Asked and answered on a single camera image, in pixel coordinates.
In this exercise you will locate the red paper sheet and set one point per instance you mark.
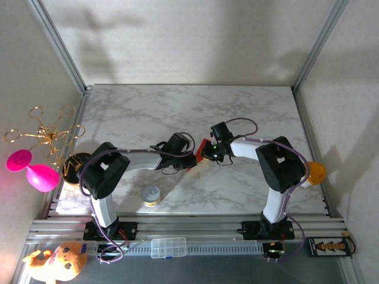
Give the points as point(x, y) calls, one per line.
point(202, 149)

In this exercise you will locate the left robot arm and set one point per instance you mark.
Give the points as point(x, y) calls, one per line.
point(102, 171)

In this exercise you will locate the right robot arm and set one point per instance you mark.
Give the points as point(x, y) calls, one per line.
point(279, 164)

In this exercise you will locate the silver tin can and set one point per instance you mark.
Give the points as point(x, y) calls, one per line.
point(151, 195)

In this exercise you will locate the clear plastic compartment box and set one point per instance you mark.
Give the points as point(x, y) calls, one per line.
point(168, 248)

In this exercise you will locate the orange plastic wine glass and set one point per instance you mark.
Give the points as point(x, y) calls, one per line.
point(316, 173)

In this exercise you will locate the small black controller board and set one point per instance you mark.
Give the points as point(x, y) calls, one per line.
point(108, 250)
point(274, 252)

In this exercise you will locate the black power distribution board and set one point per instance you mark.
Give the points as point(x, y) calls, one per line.
point(330, 247)

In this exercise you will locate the orange plush toy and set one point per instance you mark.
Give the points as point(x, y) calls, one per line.
point(62, 260)

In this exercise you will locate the yellow connector power lead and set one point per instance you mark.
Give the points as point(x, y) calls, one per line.
point(346, 235)

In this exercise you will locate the pink plastic wine glass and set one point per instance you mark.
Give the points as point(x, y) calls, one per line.
point(19, 159)

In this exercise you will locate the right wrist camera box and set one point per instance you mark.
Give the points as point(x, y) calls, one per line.
point(221, 130)

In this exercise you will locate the aluminium frame rail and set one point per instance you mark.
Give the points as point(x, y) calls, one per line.
point(192, 227)

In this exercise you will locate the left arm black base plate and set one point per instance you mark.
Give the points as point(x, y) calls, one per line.
point(130, 229)

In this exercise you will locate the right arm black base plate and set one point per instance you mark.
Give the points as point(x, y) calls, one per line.
point(250, 229)

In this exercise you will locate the aluminium table side rail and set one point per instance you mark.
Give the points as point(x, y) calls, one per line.
point(303, 118)
point(79, 118)

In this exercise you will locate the aluminium frame post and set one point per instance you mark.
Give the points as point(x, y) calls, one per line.
point(319, 44)
point(59, 44)

